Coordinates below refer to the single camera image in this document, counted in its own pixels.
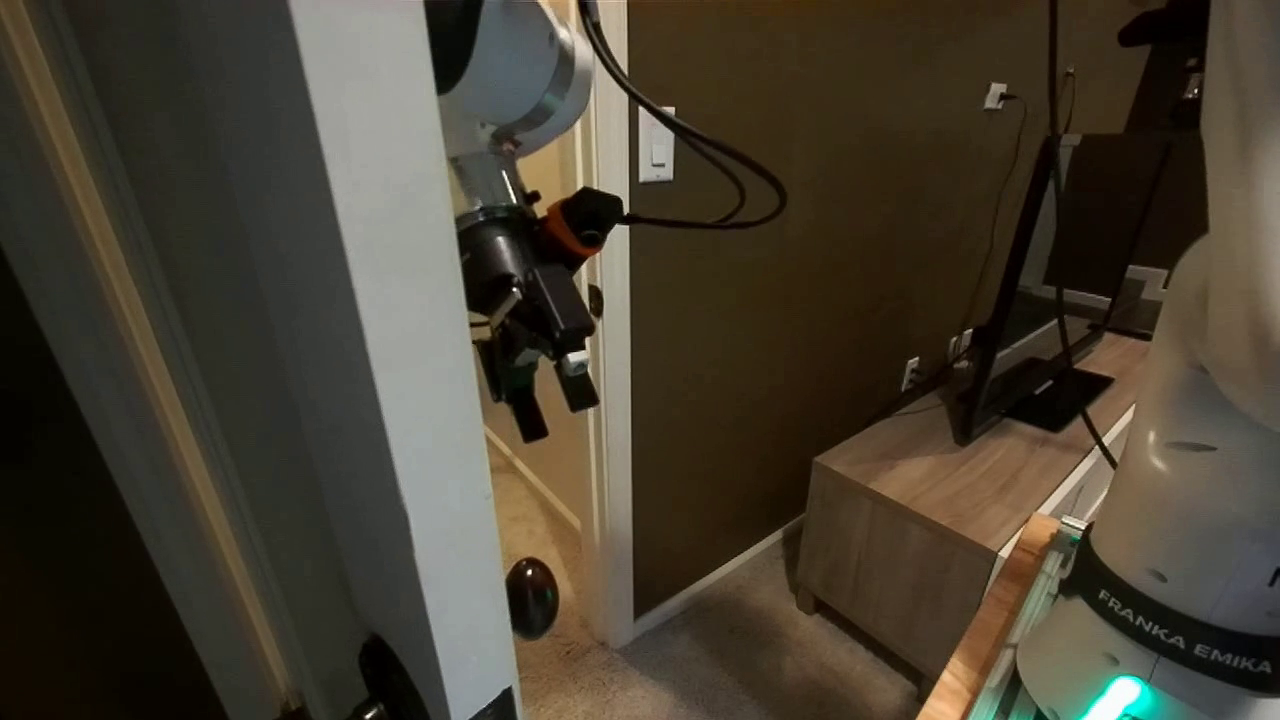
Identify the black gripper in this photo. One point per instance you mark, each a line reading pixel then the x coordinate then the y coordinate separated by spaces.
pixel 524 303

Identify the black round floor object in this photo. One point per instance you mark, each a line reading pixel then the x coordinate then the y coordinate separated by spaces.
pixel 533 597

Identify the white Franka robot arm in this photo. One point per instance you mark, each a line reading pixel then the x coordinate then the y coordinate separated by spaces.
pixel 1185 505

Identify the white panel door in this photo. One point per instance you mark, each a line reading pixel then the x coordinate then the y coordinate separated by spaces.
pixel 374 335

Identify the black door knob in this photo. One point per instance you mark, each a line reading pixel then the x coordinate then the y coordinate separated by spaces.
pixel 388 681

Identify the wooden low cabinet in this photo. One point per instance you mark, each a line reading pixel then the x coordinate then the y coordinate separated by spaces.
pixel 920 523

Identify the black flat monitor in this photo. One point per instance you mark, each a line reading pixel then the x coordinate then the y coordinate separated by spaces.
pixel 1013 335

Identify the wooden table edge strip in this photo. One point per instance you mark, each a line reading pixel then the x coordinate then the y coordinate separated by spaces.
pixel 993 625

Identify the small grey box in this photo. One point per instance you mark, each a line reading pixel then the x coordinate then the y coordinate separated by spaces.
pixel 1141 303

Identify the white door frame trim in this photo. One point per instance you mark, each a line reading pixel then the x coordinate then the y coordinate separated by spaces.
pixel 613 465

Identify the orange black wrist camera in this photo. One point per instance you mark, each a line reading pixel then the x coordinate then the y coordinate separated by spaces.
pixel 583 226

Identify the white wall outlet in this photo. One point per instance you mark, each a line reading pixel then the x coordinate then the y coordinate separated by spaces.
pixel 909 372

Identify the white wall plug adapter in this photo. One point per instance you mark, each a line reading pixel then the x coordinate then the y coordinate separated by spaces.
pixel 996 93

